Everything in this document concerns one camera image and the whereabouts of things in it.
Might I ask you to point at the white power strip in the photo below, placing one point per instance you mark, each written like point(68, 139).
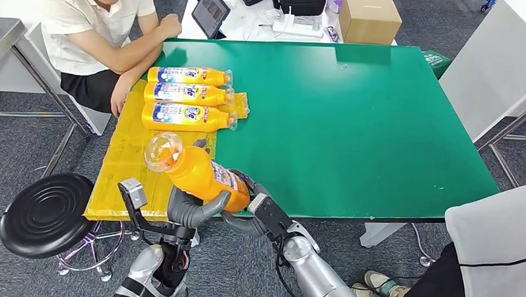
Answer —
point(296, 28)

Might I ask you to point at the black tablet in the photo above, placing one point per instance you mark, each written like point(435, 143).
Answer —
point(210, 12)

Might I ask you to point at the standing person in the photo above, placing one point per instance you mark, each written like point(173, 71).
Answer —
point(495, 252)

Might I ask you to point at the black bag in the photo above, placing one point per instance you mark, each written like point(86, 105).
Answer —
point(300, 1)

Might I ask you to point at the purple white tissue pack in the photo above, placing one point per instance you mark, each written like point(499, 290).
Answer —
point(336, 2)

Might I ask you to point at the white bench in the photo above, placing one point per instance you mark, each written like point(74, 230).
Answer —
point(95, 122)

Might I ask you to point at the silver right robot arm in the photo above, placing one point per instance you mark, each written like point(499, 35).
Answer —
point(320, 276)

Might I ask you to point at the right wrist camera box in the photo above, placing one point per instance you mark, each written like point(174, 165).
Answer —
point(271, 215)

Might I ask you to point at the orange detergent bottle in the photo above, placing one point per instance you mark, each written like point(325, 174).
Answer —
point(186, 94)
point(187, 75)
point(196, 171)
point(185, 117)

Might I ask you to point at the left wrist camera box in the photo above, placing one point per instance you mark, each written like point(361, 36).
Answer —
point(133, 193)

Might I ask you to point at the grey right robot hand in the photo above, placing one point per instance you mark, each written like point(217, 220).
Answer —
point(255, 191)

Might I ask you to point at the yellow taped cardboard sheet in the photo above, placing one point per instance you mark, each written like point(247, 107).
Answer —
point(122, 169)

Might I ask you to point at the white side table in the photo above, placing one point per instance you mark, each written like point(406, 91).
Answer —
point(489, 63)

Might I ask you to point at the seated person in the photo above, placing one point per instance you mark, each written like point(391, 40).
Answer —
point(83, 32)

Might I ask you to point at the white table leg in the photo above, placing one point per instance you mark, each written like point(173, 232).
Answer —
point(376, 234)
point(195, 239)

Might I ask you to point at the steel table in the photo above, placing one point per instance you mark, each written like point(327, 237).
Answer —
point(0, 33)

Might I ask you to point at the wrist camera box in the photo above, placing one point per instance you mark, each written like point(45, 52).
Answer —
point(133, 193)
point(271, 215)

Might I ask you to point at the brown cardboard box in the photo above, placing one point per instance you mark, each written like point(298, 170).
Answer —
point(369, 18)

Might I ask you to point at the green printed bag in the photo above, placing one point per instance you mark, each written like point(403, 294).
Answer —
point(436, 61)

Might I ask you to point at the black round stool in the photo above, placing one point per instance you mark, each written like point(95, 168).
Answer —
point(46, 214)

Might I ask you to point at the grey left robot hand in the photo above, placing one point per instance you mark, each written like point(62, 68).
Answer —
point(188, 210)

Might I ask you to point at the small purple packet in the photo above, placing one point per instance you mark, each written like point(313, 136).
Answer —
point(332, 34)

